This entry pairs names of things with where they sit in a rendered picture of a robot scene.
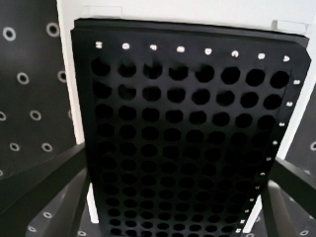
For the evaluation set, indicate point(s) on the black perforated breadboard plate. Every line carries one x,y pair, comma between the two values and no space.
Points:
36,120

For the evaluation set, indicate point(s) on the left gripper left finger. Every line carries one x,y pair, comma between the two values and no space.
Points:
25,194

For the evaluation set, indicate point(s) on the white rectangular frame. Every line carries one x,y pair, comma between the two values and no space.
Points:
290,16

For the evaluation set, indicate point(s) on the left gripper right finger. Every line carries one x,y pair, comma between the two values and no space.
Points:
298,185

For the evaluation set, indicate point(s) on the black well plate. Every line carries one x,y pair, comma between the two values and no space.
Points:
135,197

